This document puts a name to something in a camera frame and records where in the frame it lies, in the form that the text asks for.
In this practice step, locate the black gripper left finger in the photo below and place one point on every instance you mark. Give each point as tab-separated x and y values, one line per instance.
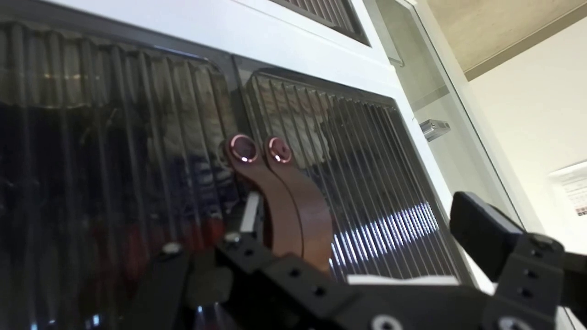
252	216

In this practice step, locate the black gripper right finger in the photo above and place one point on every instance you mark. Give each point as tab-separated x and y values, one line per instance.
493	241

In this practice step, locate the brown door handle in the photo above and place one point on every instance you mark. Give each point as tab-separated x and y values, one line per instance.
311	206
282	228

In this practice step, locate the cabinet door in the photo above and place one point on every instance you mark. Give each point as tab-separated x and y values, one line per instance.
107	153
355	146

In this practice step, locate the white glass room door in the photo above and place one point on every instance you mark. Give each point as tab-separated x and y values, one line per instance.
436	91

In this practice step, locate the wall poster paper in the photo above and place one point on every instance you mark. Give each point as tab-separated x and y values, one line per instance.
572	188

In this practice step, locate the silver door lever handle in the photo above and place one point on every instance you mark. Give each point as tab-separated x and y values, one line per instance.
434	129

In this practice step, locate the white stacked cabinet frame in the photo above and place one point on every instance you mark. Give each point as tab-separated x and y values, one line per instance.
271	34

